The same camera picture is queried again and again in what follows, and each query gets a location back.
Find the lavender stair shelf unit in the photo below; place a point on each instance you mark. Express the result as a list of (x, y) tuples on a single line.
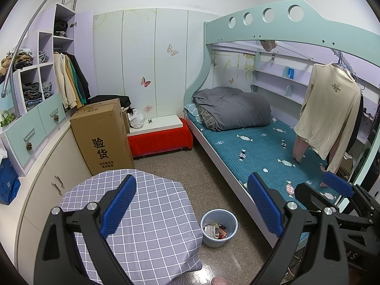
[(83, 26)]

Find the brown butterfly wall sticker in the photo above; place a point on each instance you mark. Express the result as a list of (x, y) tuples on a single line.
[(172, 50)]

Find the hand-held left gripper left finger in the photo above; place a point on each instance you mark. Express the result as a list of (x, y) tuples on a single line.
[(118, 204)]

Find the teal drawer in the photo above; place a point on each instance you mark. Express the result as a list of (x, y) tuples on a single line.
[(49, 111), (17, 147)]

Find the dark folded clothes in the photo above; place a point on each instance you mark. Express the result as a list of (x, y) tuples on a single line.
[(61, 26)]

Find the small folded denim pile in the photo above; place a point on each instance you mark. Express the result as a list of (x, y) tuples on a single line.
[(46, 87)]

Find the folded jeans pile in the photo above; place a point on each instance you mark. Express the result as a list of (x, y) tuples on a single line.
[(31, 92)]

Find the pink flower wall sticker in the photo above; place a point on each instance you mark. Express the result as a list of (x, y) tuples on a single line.
[(148, 108)]

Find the teal white bunk bed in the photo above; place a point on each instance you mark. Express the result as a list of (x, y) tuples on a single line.
[(225, 40)]

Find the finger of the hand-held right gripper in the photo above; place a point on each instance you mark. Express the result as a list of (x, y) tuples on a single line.
[(308, 197), (337, 182)]

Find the metal handrail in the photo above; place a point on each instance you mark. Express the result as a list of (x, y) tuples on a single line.
[(32, 26)]

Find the cream hanging jacket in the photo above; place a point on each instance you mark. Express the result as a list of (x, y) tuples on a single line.
[(61, 77)]

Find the brown hanging cloth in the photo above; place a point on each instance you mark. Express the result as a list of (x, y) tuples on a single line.
[(268, 45)]

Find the tall printed cardboard box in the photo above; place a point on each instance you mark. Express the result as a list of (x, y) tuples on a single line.
[(101, 142)]

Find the beige hanging shirt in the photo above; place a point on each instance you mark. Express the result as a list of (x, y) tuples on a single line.
[(329, 109)]

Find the grey duvet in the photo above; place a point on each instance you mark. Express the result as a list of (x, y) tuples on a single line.
[(237, 107)]

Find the black bag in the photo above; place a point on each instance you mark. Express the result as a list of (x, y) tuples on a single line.
[(124, 101)]

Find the black hanging coat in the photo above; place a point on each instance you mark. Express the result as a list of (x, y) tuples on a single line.
[(81, 75)]

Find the teal plaid pillow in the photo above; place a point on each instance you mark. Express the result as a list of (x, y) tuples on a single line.
[(191, 109)]

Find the red covered low bench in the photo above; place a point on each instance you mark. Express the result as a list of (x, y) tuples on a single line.
[(160, 141)]

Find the pink hanging garment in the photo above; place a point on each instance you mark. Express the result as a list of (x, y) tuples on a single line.
[(298, 151)]

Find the blue box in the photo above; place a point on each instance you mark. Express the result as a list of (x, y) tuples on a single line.
[(290, 72)]

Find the white low cabinet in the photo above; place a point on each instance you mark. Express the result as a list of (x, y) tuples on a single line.
[(41, 202)]

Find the grey folded clothes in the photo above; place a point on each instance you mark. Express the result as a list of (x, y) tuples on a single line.
[(43, 56)]

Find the pile of mixed clothes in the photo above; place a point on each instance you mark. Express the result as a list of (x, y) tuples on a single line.
[(16, 61)]

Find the khaki folded cloth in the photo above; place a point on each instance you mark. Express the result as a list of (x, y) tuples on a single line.
[(346, 163)]

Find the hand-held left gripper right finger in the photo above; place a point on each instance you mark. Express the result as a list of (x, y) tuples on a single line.
[(264, 204)]

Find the bed with teal sheet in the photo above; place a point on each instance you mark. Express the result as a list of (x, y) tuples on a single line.
[(255, 151)]

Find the blue package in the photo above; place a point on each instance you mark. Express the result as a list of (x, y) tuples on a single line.
[(9, 184)]

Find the pine cone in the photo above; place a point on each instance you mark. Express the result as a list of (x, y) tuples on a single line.
[(56, 118), (29, 146)]

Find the light blue trash bin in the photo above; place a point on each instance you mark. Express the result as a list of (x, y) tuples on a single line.
[(213, 241)]

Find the pink butterfly wall sticker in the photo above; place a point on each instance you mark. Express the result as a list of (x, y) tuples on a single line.
[(145, 81)]

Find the white cloth bag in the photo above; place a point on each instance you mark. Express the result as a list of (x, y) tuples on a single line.
[(136, 120)]

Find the teal hanging garment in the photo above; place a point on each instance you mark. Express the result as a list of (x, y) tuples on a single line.
[(80, 90)]

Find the round table grey checked cloth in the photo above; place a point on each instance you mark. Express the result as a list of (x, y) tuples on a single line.
[(154, 213)]

